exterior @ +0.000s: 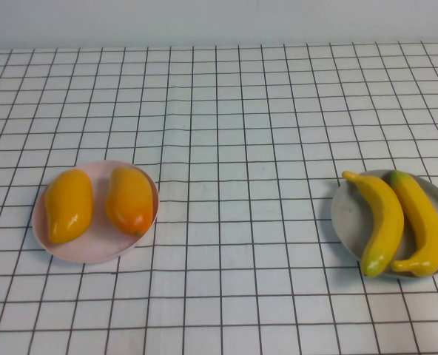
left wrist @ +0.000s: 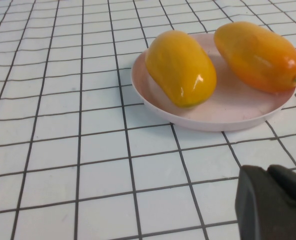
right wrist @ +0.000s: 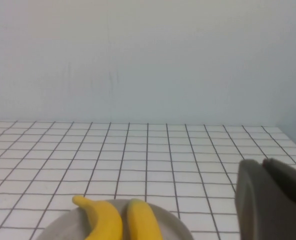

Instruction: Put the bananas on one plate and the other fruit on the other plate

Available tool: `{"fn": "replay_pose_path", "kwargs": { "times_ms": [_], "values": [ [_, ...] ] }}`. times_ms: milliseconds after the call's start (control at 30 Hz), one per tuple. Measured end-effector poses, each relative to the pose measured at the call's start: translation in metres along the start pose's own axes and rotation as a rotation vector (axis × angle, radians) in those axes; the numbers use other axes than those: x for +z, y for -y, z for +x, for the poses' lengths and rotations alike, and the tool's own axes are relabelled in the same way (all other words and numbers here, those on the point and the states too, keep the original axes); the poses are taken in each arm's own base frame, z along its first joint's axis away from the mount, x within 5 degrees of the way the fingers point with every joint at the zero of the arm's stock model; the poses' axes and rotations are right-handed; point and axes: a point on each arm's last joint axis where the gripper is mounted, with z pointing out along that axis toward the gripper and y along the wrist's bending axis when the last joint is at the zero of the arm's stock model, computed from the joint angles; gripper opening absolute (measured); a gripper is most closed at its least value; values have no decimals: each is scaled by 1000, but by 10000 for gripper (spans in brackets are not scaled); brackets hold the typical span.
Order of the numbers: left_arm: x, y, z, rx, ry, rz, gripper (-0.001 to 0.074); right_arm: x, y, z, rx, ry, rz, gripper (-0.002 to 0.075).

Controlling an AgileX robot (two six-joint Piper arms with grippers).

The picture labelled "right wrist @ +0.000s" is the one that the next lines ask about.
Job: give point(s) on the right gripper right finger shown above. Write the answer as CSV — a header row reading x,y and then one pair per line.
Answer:
x,y
290,182

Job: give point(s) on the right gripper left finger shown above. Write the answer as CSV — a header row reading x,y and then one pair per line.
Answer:
x,y
260,207

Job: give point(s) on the yellow banana with stem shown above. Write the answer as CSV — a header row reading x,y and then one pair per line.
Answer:
x,y
105,220

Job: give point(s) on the grey round plate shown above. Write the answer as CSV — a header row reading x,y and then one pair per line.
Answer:
x,y
168,222

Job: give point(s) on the white grid tablecloth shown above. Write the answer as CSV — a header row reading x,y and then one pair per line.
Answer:
x,y
138,162

